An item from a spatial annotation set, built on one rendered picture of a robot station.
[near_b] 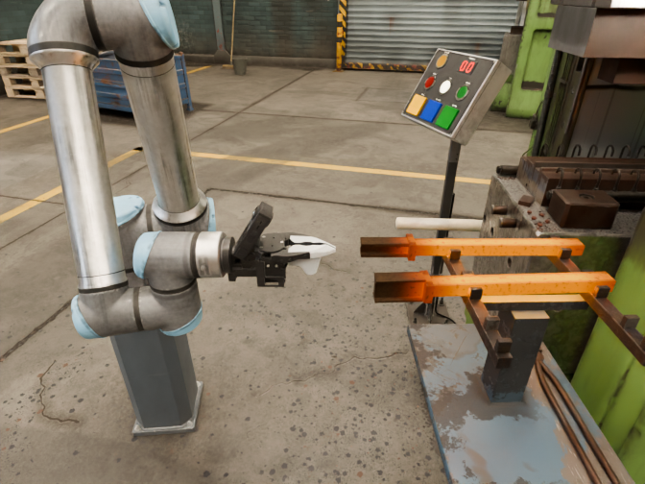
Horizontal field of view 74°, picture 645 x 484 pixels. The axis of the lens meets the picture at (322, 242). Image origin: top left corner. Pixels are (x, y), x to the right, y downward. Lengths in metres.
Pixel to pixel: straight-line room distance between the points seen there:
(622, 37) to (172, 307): 1.09
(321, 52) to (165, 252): 8.75
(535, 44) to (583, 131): 4.56
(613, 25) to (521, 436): 0.85
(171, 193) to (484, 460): 0.92
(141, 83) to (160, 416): 1.17
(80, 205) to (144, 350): 0.71
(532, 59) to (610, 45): 4.89
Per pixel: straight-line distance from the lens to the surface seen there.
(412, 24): 9.07
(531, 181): 1.32
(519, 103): 6.08
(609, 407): 1.30
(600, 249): 1.19
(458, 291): 0.75
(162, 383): 1.62
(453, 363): 1.00
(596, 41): 1.16
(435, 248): 0.85
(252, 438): 1.73
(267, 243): 0.82
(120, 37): 0.97
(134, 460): 1.78
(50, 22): 0.97
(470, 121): 1.61
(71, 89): 0.95
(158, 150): 1.11
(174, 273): 0.86
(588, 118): 1.51
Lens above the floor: 1.40
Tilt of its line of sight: 30 degrees down
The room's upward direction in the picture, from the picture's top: straight up
